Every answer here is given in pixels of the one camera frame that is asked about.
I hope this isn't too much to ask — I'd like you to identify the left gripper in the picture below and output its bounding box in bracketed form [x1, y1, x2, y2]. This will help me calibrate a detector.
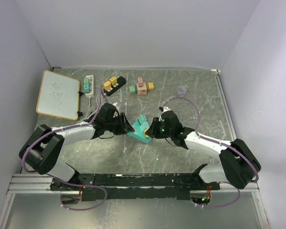
[105, 112, 135, 135]

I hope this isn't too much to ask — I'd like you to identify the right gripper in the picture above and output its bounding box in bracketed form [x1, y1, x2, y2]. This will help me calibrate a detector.
[146, 117, 173, 138]

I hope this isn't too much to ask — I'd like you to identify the teal triangular socket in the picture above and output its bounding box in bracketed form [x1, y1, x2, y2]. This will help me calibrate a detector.
[127, 120, 152, 144]

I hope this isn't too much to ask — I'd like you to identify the green plug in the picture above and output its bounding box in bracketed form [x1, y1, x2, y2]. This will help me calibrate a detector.
[129, 85, 137, 94]
[84, 77, 90, 84]

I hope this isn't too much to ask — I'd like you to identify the pink cube socket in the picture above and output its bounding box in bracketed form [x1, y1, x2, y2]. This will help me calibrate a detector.
[136, 82, 147, 95]

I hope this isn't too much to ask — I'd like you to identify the pink plug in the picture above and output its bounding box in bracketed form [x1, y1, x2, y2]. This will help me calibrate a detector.
[137, 77, 144, 87]

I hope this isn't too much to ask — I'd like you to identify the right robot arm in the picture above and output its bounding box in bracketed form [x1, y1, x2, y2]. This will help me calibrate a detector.
[145, 110, 261, 190]

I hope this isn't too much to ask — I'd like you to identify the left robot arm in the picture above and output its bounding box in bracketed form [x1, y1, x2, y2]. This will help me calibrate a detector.
[19, 103, 134, 190]

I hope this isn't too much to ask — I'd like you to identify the teal plug on white strip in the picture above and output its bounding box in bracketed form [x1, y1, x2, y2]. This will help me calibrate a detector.
[84, 83, 90, 94]

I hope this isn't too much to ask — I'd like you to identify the green plug on white strip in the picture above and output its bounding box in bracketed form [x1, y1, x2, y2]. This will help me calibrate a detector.
[84, 77, 90, 84]

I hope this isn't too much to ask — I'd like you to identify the black power strip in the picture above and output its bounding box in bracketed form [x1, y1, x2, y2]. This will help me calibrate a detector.
[103, 76, 126, 96]

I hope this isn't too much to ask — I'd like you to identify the white power strip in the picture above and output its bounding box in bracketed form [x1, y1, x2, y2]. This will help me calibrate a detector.
[84, 75, 94, 98]

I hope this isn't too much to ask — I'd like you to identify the clear plastic cup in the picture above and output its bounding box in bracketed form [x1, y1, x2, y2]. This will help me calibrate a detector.
[176, 86, 187, 97]

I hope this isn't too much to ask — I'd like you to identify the black base bar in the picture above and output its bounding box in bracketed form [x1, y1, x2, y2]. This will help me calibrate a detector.
[50, 173, 220, 201]

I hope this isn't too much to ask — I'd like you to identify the small whiteboard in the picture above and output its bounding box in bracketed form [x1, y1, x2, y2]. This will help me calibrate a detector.
[36, 70, 81, 120]

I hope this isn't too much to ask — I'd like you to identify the grey coiled power cable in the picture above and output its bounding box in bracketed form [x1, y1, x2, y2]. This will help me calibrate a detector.
[75, 94, 110, 125]

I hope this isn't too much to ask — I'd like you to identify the white strip cable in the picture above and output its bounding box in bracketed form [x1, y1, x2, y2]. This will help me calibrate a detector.
[84, 97, 92, 120]

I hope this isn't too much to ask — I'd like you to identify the aluminium rail frame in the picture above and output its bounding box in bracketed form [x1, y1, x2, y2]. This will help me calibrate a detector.
[0, 67, 269, 229]

